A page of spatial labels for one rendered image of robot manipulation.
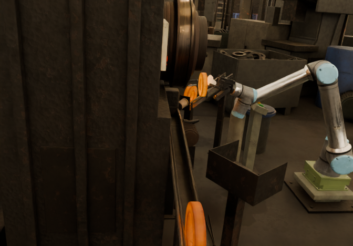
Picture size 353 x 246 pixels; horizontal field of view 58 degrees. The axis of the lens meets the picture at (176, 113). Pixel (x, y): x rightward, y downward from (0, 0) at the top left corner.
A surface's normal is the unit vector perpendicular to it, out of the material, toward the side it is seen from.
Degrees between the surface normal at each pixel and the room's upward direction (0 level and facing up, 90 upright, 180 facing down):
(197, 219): 28
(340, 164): 96
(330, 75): 84
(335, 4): 90
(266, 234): 0
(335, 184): 90
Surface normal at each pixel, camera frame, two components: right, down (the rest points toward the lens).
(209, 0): -0.15, 0.32
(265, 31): -0.90, 0.07
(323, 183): 0.11, 0.33
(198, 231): 0.12, -0.39
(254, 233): 0.07, -0.94
